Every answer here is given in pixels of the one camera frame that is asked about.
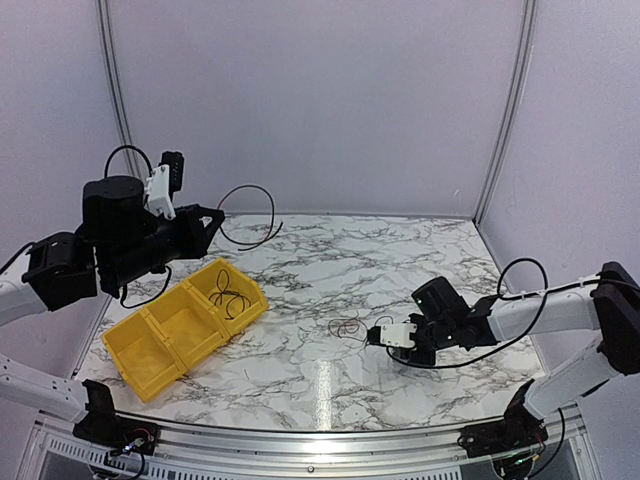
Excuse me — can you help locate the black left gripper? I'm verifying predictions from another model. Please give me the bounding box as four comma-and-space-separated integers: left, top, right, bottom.
104, 202, 224, 290

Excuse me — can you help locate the cable pile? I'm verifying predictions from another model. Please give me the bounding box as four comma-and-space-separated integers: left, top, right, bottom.
328, 314, 396, 351

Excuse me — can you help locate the dark green cable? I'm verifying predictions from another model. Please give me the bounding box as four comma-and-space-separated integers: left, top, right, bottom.
207, 269, 254, 320

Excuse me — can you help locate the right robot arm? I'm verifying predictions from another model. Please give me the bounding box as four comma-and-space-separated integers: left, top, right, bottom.
377, 262, 639, 448

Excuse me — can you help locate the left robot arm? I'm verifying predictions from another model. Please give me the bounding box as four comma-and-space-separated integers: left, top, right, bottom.
1, 151, 225, 445

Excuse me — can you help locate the yellow bin right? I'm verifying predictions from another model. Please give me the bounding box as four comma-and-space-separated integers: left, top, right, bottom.
186, 258, 269, 336

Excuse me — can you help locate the yellow bin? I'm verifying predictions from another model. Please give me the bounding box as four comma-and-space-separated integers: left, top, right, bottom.
145, 285, 230, 370
186, 258, 269, 336
102, 312, 187, 403

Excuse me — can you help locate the yellow bin middle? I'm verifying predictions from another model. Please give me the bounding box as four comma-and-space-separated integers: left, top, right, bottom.
145, 285, 230, 370

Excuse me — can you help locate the yellow bin left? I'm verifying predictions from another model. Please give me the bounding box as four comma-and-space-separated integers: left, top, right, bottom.
102, 312, 187, 403

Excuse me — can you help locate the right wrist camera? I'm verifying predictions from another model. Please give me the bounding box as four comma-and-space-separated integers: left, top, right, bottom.
366, 323, 417, 349

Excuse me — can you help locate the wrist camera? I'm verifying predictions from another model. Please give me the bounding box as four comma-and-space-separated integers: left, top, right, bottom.
144, 151, 184, 220
366, 323, 417, 349

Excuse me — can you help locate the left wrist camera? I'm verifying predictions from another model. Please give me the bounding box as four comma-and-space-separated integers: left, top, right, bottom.
144, 151, 184, 220

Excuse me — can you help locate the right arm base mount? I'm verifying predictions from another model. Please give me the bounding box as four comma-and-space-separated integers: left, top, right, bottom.
457, 380, 548, 458

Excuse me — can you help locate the aluminium front rail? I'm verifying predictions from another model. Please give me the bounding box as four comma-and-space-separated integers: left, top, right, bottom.
29, 409, 586, 480

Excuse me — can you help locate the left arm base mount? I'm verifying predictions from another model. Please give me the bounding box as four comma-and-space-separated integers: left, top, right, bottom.
73, 380, 159, 455

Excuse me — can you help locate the left frame post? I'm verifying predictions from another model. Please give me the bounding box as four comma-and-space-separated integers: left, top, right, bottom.
95, 0, 146, 221

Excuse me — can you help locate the frame post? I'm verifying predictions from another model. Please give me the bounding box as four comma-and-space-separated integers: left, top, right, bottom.
95, 0, 146, 221
472, 0, 538, 228

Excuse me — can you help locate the right frame post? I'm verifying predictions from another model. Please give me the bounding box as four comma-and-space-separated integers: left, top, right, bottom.
472, 0, 538, 228

